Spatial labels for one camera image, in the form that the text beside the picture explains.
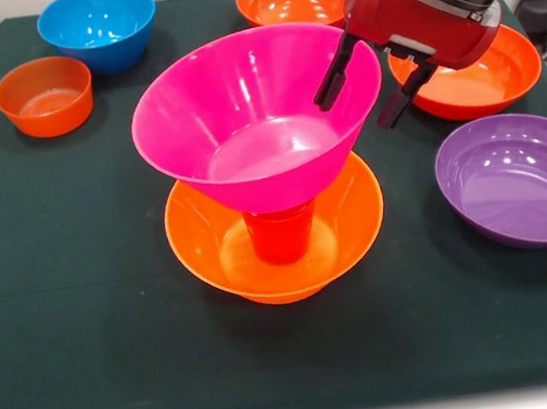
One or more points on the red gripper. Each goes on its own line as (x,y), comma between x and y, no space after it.
(410,20)

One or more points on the large pink bowl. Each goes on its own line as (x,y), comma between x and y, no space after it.
(242,118)

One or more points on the orange cup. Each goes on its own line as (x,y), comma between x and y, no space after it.
(281,244)

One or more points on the large yellow-orange bowl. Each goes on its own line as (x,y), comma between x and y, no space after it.
(198,244)

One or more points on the large blue bowl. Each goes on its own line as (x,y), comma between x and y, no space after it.
(95,21)

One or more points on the small orange bowl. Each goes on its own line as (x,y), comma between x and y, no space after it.
(49,113)

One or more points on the wide purple bowl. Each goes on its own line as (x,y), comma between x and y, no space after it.
(513,183)

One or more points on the dark green tablecloth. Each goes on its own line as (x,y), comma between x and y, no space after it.
(293,353)

